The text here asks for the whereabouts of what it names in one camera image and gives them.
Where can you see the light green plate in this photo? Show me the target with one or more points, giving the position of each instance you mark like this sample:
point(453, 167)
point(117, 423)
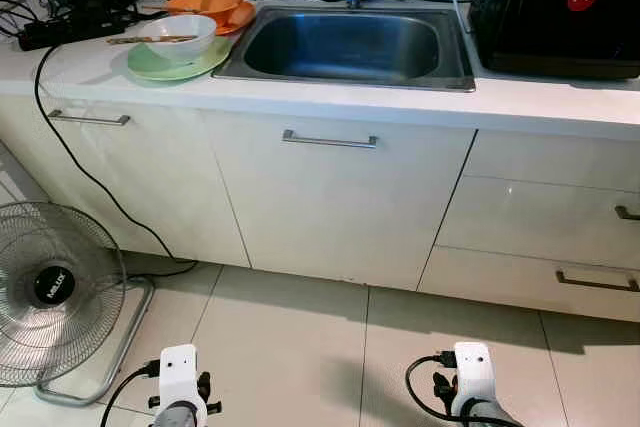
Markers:
point(210, 65)

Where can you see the white bowl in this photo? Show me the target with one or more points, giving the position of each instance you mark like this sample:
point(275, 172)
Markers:
point(185, 29)

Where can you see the white kitchen cabinet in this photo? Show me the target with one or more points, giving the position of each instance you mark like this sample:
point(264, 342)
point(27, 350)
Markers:
point(330, 207)

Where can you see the metal cage floor fan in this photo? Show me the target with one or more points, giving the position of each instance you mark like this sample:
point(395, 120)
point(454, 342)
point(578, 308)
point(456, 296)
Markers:
point(55, 287)

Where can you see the stainless steel sink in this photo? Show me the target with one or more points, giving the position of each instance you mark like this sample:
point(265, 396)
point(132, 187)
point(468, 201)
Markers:
point(350, 47)

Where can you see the orange plate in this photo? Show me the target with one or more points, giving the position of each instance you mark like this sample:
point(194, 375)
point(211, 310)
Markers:
point(240, 19)

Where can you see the black power strip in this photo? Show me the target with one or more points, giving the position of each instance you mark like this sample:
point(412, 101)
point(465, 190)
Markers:
point(70, 32)

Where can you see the black water dispenser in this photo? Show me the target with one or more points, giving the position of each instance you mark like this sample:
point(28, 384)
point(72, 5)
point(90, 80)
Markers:
point(560, 7)

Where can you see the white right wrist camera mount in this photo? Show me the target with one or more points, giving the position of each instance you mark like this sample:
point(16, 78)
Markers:
point(472, 372)

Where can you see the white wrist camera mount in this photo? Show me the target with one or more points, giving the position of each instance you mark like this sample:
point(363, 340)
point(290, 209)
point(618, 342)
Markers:
point(178, 372)
point(472, 372)

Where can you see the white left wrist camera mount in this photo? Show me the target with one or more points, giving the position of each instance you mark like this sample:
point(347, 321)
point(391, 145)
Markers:
point(178, 372)

